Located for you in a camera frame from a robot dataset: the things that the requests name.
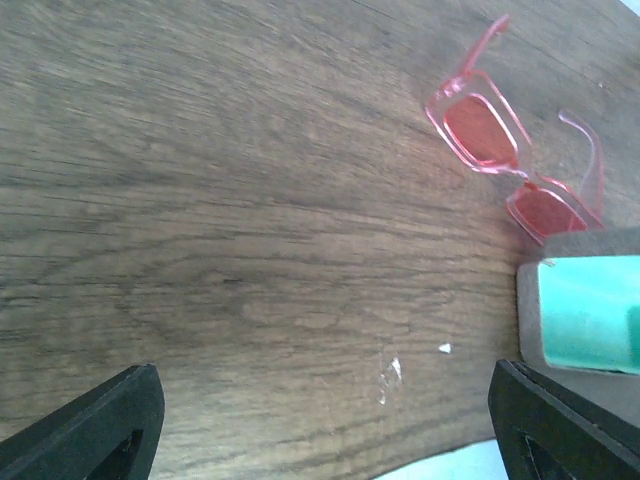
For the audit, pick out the pink transparent sunglasses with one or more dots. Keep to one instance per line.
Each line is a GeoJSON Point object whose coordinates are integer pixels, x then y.
{"type": "Point", "coordinates": [479, 125]}

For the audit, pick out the light blue cleaning cloth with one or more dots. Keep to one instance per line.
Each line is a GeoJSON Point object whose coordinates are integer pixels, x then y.
{"type": "Point", "coordinates": [478, 461]}

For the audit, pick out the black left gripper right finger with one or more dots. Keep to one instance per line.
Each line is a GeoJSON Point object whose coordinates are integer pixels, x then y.
{"type": "Point", "coordinates": [546, 431]}

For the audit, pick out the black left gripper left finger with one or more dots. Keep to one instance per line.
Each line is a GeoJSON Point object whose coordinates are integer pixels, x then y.
{"type": "Point", "coordinates": [109, 432]}

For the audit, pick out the grey case green lining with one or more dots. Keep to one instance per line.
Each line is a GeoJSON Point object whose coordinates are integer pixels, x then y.
{"type": "Point", "coordinates": [578, 316]}

